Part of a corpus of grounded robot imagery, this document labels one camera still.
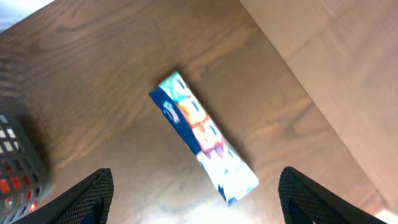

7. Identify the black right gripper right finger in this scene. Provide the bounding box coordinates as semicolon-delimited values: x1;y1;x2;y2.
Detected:
278;167;384;224

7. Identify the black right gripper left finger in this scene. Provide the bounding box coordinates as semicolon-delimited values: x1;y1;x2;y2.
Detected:
16;168;114;224

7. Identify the spaghetti pack with red end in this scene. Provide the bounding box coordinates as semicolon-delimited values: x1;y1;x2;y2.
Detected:
1;159;40;219

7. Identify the blue Kleenex tissue pack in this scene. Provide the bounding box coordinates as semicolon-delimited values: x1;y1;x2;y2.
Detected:
149;72;259;205

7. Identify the grey plastic mesh basket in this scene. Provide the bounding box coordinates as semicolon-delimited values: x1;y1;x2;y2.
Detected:
1;114;51;224

